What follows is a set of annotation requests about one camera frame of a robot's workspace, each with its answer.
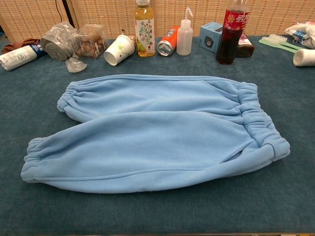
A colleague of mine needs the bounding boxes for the white roll right edge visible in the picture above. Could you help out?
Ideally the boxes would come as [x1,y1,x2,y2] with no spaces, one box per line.
[292,48,315,67]

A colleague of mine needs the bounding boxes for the cola bottle with red label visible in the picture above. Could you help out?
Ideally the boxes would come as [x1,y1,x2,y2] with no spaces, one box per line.
[216,0,251,65]

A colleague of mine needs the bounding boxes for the light blue cardboard box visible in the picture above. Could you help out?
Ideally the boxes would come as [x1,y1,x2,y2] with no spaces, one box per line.
[198,21,224,54]

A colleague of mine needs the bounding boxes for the brown crumpled cloth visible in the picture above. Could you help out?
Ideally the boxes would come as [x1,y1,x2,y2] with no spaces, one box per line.
[1,38,40,54]

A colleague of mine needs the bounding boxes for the light blue fleece pants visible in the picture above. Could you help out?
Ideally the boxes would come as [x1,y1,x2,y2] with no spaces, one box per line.
[20,73,291,185]

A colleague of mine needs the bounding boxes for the dark pouch with purple label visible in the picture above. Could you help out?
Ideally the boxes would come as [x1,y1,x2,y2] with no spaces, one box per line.
[236,31,255,59]

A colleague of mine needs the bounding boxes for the yellow tea bottle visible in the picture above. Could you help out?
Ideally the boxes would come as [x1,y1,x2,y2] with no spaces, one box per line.
[134,0,157,58]

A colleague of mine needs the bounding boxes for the white paper cup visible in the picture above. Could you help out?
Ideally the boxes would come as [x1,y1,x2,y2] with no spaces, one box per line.
[103,34,136,66]

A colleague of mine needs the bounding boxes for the thin black hanging cable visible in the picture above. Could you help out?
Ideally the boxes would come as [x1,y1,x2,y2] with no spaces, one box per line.
[54,0,63,24]

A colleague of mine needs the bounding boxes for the white printed plastic bag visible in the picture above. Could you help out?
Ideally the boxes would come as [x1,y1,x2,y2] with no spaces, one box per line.
[284,21,315,49]

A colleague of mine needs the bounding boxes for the crumpled clear plastic piece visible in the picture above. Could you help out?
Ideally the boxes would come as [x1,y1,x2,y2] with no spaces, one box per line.
[65,57,88,73]

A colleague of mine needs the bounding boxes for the grey roll in plastic bag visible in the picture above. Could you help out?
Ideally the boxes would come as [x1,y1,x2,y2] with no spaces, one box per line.
[40,21,79,61]

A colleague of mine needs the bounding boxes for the clear bag of snacks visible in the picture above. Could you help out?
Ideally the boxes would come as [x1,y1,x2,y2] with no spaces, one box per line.
[71,23,110,60]

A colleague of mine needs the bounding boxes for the orange soda can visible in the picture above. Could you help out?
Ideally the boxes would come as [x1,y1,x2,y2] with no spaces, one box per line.
[157,25,180,57]

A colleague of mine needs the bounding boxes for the white tube with blue cap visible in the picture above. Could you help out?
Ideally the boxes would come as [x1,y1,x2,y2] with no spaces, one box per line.
[0,43,47,71]

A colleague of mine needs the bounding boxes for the blue binder clip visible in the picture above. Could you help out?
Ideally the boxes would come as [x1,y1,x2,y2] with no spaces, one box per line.
[292,30,306,43]

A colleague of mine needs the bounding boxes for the white squeeze wash bottle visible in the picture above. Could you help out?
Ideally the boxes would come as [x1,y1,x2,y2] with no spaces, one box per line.
[176,7,193,56]

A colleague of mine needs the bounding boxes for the blue carpet table cover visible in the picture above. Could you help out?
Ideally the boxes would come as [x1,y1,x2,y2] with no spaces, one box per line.
[0,34,315,234]

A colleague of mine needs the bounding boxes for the bamboo folding screen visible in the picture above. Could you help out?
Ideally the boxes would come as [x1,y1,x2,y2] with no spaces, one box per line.
[0,0,315,43]

